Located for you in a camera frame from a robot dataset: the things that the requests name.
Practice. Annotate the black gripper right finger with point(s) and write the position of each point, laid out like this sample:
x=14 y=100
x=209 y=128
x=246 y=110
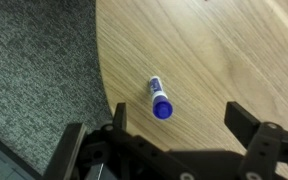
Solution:
x=242 y=121

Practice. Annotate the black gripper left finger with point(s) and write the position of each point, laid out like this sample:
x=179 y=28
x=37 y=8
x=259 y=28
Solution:
x=120 y=115

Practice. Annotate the large blue capped marker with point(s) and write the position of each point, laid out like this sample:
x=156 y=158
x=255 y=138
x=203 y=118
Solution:
x=160 y=103

